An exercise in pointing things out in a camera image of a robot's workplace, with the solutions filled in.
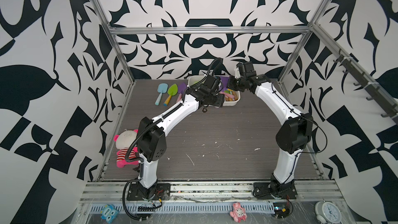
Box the white plastic storage box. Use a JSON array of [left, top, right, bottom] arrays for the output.
[[188, 75, 240, 106]]

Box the purple shovel pink handle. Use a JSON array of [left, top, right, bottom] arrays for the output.
[[176, 83, 187, 102]]

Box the green shovel yellow handle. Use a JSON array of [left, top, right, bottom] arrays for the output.
[[163, 84, 178, 106]]

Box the blue toy shovel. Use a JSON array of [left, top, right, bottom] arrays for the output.
[[155, 83, 169, 106]]

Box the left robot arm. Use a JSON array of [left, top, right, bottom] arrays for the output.
[[135, 75, 224, 190]]

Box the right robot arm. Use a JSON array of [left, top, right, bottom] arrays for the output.
[[228, 62, 313, 195]]

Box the purple shovel in box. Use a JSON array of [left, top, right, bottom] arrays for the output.
[[220, 76, 229, 90]]

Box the pink striped plush doll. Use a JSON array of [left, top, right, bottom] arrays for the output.
[[114, 129, 139, 168]]

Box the pink bear toy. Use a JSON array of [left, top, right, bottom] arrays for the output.
[[230, 202, 247, 223]]

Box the small green circuit board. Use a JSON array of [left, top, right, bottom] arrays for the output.
[[274, 204, 292, 219]]

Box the blue owl toy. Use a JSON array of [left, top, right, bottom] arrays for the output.
[[101, 204, 119, 224]]

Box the white alarm clock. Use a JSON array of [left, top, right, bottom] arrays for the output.
[[315, 201, 342, 224]]

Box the black corrugated cable hose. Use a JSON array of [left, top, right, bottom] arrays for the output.
[[122, 121, 162, 222]]

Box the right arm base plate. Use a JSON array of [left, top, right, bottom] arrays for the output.
[[252, 181, 297, 200]]

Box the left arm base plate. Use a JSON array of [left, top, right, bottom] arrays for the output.
[[126, 183, 171, 201]]

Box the white slotted cable duct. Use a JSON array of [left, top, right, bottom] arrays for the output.
[[89, 202, 275, 214]]

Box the black wall hook rack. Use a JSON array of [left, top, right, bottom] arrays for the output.
[[334, 48, 398, 125]]

